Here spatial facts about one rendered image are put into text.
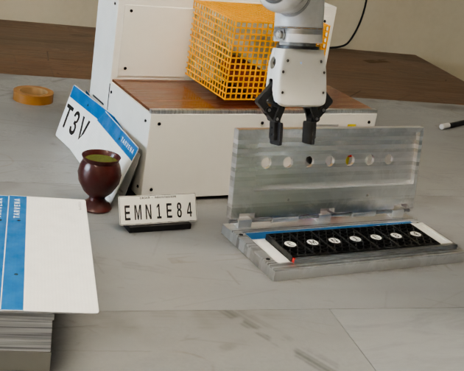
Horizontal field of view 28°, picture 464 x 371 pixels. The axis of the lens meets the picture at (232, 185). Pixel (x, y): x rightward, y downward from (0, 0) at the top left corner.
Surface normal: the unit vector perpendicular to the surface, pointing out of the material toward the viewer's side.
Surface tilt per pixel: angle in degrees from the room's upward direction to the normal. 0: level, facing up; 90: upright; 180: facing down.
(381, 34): 90
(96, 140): 69
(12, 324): 90
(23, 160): 0
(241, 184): 83
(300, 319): 0
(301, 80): 78
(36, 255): 0
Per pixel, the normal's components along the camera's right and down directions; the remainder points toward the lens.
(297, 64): 0.43, 0.13
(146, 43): 0.45, 0.37
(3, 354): 0.19, 0.36
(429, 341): 0.15, -0.93
